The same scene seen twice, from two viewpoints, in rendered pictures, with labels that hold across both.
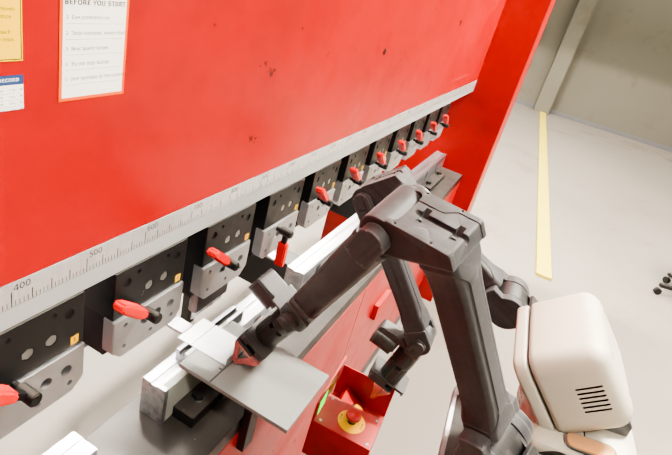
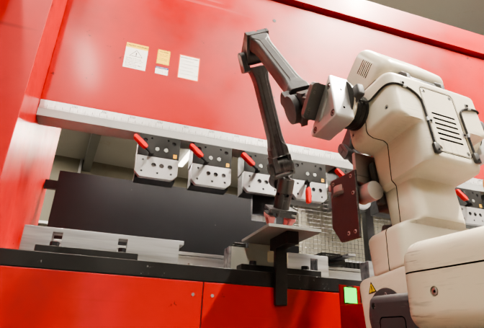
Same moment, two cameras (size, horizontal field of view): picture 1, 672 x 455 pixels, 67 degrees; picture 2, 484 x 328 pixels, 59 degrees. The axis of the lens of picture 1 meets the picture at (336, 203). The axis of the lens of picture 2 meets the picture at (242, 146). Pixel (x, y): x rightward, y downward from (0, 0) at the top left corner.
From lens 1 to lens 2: 1.51 m
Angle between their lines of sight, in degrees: 71
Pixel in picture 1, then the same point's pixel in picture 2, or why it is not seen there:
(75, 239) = (178, 118)
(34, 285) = (163, 125)
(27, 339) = (158, 142)
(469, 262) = (258, 35)
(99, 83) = (189, 76)
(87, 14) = (186, 60)
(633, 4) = not seen: outside the picture
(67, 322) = (173, 147)
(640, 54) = not seen: outside the picture
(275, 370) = not seen: hidden behind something
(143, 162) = (206, 105)
